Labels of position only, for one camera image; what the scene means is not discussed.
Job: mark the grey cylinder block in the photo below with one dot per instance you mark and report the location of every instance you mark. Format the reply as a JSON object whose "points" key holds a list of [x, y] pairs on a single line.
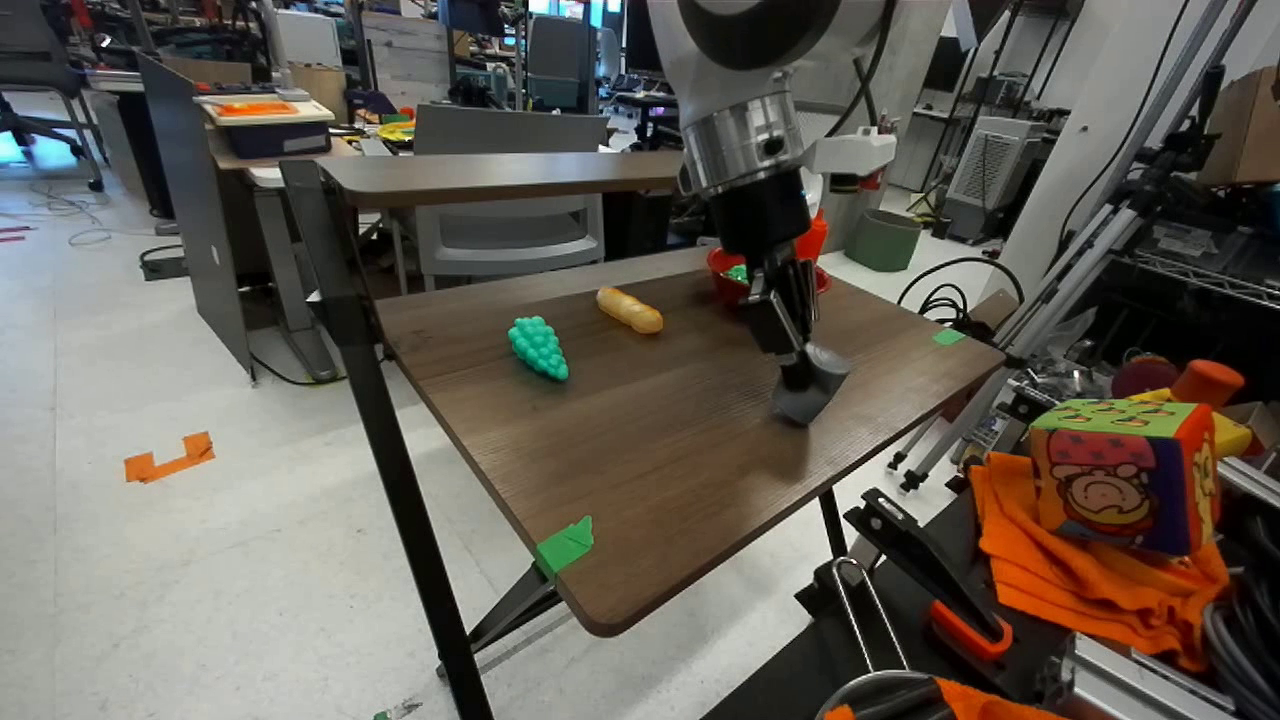
{"points": [[801, 407]]}

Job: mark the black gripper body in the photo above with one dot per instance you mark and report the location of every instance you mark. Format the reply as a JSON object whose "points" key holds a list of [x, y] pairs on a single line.
{"points": [[762, 227]]}

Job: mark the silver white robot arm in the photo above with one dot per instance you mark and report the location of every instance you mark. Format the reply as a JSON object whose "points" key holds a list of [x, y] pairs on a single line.
{"points": [[773, 90]]}

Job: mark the green tape strip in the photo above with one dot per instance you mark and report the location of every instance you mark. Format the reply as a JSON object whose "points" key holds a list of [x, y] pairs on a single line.
{"points": [[947, 339]]}

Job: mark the black orange clamp tool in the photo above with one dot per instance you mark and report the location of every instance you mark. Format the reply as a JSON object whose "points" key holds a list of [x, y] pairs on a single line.
{"points": [[961, 612]]}

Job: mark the green tape corner front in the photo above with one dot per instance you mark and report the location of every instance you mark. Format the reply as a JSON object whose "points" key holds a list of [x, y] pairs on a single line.
{"points": [[569, 547]]}

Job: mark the colourful plush cube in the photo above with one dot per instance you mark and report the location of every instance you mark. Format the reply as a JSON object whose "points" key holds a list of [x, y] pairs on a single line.
{"points": [[1139, 475]]}

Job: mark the orange cloth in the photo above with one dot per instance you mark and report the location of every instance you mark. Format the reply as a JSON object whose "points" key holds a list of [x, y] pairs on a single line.
{"points": [[1098, 591]]}

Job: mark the teal grape toy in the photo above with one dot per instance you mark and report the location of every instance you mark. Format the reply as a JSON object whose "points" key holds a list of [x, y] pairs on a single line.
{"points": [[539, 344]]}

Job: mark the grey background desk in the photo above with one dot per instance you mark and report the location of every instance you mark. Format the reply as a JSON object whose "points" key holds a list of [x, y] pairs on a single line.
{"points": [[227, 204]]}

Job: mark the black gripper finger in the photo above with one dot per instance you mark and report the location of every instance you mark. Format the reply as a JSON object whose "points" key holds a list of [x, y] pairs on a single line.
{"points": [[773, 324], [820, 369]]}

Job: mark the orange floor tape mark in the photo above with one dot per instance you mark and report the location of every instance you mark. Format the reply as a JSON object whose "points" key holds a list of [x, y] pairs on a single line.
{"points": [[148, 465]]}

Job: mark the red bowl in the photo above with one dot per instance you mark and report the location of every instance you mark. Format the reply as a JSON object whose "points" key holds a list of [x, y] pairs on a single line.
{"points": [[729, 277]]}

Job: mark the yellow corn toy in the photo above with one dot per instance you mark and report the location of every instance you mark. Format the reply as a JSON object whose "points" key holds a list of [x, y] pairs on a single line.
{"points": [[633, 313]]}

